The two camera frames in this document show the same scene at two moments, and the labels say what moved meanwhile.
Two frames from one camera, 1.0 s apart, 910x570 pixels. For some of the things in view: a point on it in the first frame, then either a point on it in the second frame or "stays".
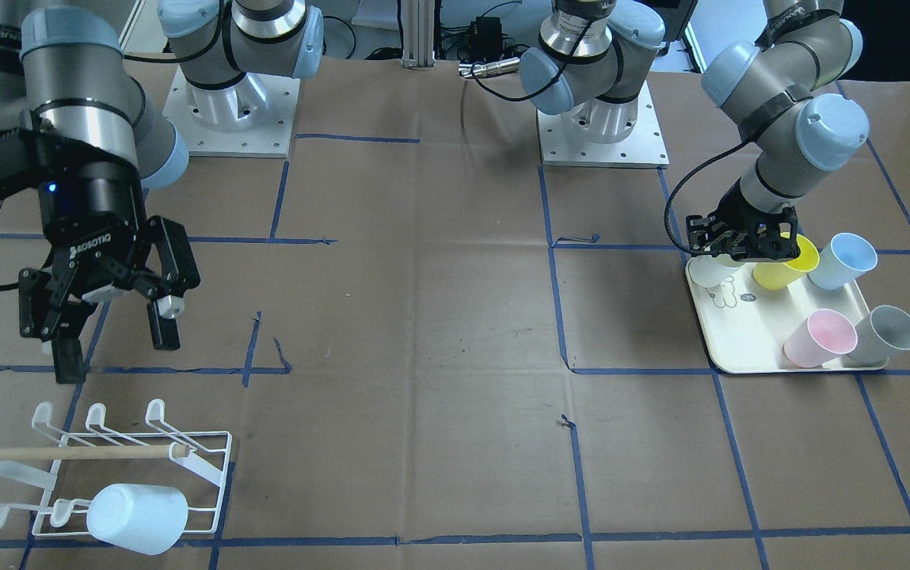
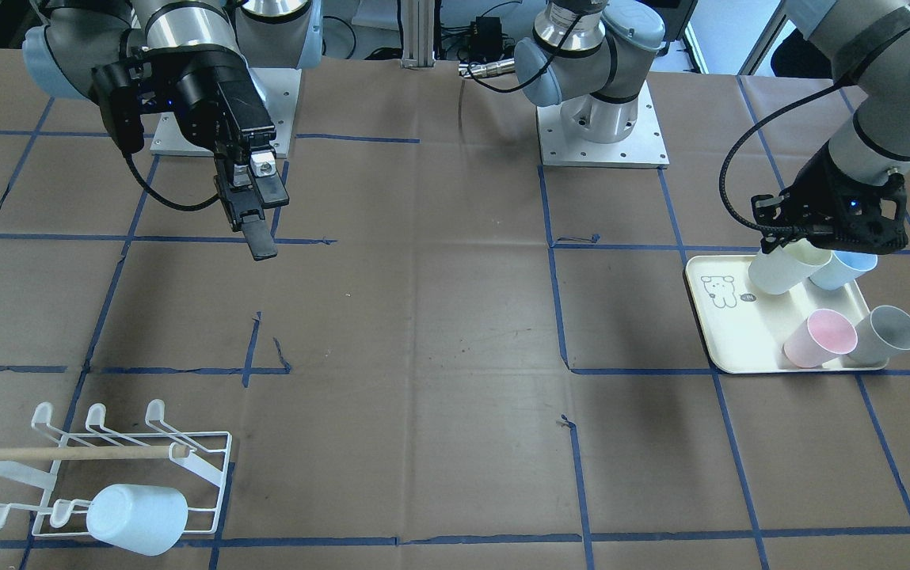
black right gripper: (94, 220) → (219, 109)
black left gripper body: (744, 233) → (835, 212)
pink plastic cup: (824, 334) stays
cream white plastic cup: (705, 275) → (786, 268)
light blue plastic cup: (147, 518) stays
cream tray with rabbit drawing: (745, 326) stays
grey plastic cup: (882, 332) stays
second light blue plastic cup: (845, 258) stays
